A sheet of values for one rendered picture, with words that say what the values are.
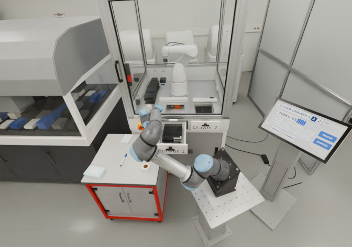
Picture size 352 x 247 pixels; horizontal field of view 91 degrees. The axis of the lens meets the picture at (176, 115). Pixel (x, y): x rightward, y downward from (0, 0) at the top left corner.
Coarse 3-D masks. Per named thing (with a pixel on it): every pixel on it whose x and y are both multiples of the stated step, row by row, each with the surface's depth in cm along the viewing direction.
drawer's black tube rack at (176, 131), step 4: (164, 124) 174; (168, 124) 175; (172, 124) 174; (176, 124) 174; (180, 124) 173; (164, 128) 169; (168, 128) 169; (172, 128) 169; (176, 128) 168; (180, 128) 168; (164, 132) 164; (168, 132) 164; (172, 132) 164; (176, 132) 163; (180, 132) 163; (164, 136) 164; (168, 136) 160; (172, 136) 164; (176, 136) 164; (164, 140) 160; (168, 140) 160; (172, 140) 159
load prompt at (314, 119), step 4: (284, 104) 145; (280, 108) 146; (284, 108) 144; (288, 108) 143; (292, 108) 141; (296, 108) 139; (292, 112) 140; (296, 112) 138; (300, 112) 137; (304, 112) 135; (300, 116) 136; (304, 116) 134; (308, 116) 133; (312, 116) 131; (316, 116) 129; (312, 120) 131; (316, 120) 129; (320, 120) 128; (320, 124) 127
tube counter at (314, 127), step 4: (292, 120) 139; (296, 120) 137; (300, 120) 135; (304, 120) 134; (300, 124) 135; (304, 124) 133; (308, 124) 132; (312, 124) 130; (312, 128) 129; (316, 128) 128
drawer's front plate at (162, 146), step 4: (160, 144) 148; (164, 144) 148; (168, 144) 147; (172, 144) 147; (176, 144) 147; (180, 144) 147; (184, 144) 146; (160, 148) 150; (164, 148) 150; (168, 148) 149; (172, 148) 149; (176, 148) 149; (180, 148) 148; (184, 148) 148; (164, 152) 153; (168, 152) 152; (172, 152) 152; (176, 152) 152; (180, 152) 151; (184, 152) 151
